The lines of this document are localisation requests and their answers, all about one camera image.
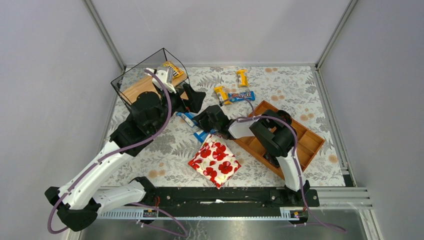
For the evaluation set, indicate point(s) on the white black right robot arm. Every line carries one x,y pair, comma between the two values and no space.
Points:
273,132

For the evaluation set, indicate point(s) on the yellow candy bar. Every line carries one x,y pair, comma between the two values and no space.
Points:
222,95
243,80

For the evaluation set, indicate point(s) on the yellow m&m candy bag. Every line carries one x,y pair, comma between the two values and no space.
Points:
177,72

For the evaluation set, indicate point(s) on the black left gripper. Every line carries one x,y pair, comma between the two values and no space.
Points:
185,100

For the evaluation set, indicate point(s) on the black wire wooden shelf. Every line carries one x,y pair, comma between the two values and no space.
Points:
135,81

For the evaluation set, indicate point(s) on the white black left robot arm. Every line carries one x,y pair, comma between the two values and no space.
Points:
79,202

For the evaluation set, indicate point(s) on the yellow candy bar near centre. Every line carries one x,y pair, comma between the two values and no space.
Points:
222,95

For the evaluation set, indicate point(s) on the floral patterned table mat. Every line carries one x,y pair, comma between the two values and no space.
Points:
177,159

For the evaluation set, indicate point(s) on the yellow candy bar far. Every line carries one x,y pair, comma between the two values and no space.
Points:
243,80

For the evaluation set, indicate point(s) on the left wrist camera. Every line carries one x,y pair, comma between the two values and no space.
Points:
165,76

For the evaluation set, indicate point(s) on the brown wooden divided tray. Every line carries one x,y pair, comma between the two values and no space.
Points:
308,145

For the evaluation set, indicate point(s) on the blue white candy bar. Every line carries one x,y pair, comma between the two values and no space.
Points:
202,135
188,117

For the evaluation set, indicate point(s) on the blue m&m candy bag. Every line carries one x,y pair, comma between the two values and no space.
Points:
237,97

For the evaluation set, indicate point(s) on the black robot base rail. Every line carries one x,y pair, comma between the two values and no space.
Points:
212,202

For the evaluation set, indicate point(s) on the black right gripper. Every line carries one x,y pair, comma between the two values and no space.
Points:
205,120

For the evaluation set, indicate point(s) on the red poppy folded cloth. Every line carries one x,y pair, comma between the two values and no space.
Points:
215,161

